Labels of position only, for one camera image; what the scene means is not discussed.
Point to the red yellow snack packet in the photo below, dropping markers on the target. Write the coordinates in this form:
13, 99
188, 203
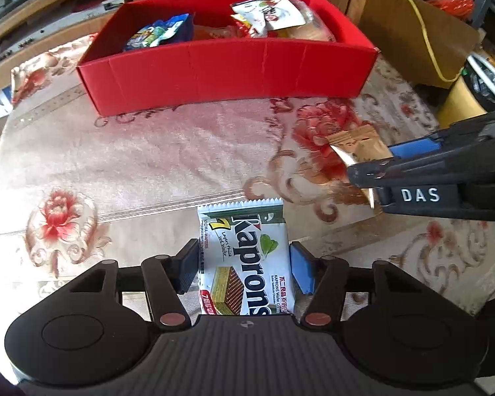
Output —
246, 28

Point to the floral table cloth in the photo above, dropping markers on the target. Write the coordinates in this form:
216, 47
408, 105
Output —
76, 187

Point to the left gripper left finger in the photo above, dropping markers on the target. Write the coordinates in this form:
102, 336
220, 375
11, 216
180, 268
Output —
166, 278

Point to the orange spicy snack packet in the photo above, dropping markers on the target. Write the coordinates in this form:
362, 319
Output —
205, 33

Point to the red cardboard box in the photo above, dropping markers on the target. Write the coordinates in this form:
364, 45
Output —
119, 81

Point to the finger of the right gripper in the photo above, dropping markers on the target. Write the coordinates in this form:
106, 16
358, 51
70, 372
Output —
413, 148
431, 169

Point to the white green wafer packet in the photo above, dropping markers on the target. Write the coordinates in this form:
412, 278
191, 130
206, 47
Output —
244, 265

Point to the small white red sachet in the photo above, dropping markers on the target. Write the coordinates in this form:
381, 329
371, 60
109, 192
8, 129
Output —
271, 14

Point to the gold foil snack packet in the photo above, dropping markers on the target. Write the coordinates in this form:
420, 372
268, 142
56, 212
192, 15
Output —
360, 145

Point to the blue green candy bag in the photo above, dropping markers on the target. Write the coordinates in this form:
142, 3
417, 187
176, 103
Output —
179, 28

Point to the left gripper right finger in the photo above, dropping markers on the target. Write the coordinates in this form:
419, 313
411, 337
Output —
324, 278

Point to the brown cardboard box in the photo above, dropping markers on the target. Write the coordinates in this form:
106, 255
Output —
423, 43

